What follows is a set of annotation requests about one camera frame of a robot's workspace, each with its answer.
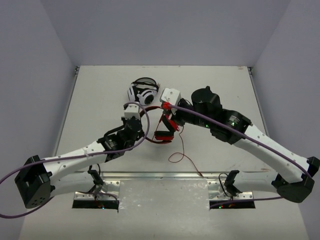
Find left black base cable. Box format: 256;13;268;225
87;163;103;186

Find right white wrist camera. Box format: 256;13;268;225
160;87;181;106

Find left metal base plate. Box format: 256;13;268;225
73;179;121;201

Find aluminium mounting rail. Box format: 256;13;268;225
74;171;271;179

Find red black headphones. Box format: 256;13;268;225
139;106;205;178

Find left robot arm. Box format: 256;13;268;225
14;116;145;209

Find metal base plate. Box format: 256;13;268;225
207;179;254;201
73;179;121;201

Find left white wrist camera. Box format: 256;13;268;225
124;103;141;120

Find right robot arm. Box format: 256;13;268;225
160;86;320;203

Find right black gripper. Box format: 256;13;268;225
163;98;212;129

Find right black base cable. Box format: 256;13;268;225
217;171;232;198

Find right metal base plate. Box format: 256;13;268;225
207;179;254;201

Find black base cable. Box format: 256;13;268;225
87;163;103;186
217;171;232;198

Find white black headphones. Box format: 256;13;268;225
127;77;160;106

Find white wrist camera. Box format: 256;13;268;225
160;87;181;106
124;103;141;120

